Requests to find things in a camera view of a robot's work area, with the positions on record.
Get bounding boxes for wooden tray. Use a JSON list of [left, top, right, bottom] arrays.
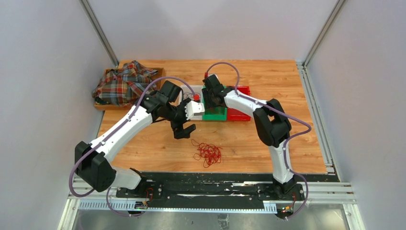
[[94, 68, 166, 111]]

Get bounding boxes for aluminium frame rail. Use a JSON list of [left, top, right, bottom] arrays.
[[72, 178, 356, 214]]

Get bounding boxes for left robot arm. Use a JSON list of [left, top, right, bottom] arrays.
[[69, 81, 204, 198]]

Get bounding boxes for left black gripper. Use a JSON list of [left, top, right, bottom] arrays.
[[165, 98, 196, 139]]

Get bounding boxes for red plastic bin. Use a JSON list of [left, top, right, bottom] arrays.
[[226, 86, 251, 122]]

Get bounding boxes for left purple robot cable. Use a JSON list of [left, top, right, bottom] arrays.
[[68, 76, 201, 218]]

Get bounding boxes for white plastic bin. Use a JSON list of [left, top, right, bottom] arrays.
[[178, 85, 204, 103]]

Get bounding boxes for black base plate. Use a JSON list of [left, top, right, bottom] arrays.
[[115, 172, 305, 209]]

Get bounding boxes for green plastic bin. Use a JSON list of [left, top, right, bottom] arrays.
[[202, 86, 227, 121]]

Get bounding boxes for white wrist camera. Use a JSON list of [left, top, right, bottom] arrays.
[[204, 74, 219, 81], [185, 101, 205, 120]]

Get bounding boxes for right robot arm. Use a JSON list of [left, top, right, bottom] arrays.
[[202, 74, 297, 200]]

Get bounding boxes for red orange cables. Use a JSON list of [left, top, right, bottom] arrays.
[[191, 139, 223, 168]]

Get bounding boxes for plaid shirt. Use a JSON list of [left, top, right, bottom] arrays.
[[91, 60, 158, 106]]

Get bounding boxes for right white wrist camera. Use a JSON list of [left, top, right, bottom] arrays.
[[204, 74, 219, 81]]

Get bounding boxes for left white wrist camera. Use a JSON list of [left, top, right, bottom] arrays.
[[185, 101, 205, 120]]

